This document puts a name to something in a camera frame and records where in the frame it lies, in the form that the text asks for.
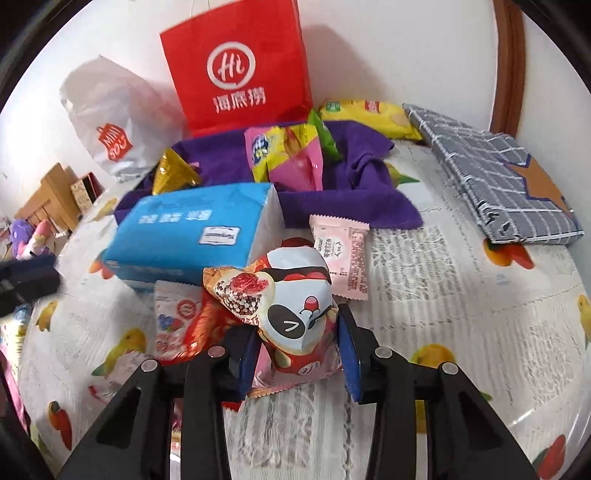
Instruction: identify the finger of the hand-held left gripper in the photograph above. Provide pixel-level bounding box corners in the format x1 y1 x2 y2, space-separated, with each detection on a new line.
0 255 62 318

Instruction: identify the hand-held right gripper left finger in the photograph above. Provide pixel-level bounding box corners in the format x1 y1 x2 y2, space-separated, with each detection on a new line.
58 330 262 480

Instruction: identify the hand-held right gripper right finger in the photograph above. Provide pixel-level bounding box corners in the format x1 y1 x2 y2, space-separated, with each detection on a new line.
337 304 539 480

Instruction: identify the red snack packet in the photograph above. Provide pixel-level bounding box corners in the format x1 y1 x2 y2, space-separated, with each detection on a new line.
184 295 245 363

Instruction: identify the panda print snack packet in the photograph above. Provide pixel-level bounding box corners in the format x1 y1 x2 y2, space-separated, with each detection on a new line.
203 247 345 398

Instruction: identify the purple towel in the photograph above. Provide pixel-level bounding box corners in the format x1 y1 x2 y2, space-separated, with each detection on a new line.
115 121 423 229

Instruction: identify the purple plush toy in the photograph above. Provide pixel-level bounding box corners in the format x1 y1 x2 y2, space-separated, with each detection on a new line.
10 219 33 258

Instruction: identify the long pink berry packet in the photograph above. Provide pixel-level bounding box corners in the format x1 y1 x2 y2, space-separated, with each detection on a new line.
154 280 204 361

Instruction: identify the wooden headboard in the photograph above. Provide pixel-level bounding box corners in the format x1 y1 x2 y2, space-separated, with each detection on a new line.
16 162 81 232

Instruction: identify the light pink snack packet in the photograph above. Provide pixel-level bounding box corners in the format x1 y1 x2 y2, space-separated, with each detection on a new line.
308 215 370 301

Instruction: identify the blue tissue pack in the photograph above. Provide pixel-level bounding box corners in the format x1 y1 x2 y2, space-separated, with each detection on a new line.
102 182 286 291

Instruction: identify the white plastic bag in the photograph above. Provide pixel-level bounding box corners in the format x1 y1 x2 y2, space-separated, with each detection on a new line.
59 55 185 183

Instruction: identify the yellow gold snack packet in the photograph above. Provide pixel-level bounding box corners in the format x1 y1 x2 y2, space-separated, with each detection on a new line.
152 148 203 195

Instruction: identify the pink and yellow snack bag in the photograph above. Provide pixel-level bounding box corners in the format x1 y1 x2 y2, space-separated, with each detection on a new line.
244 124 324 192

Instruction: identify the green snack packet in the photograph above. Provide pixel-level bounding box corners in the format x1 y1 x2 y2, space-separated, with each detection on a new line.
308 110 343 161

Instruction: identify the grey checked cloth bag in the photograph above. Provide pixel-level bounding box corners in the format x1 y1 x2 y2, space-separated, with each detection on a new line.
403 102 585 245

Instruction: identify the yellow chip bag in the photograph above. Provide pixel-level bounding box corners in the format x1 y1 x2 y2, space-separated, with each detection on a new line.
320 99 423 141

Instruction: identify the red paper bag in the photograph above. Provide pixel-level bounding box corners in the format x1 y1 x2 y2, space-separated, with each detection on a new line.
159 0 314 137

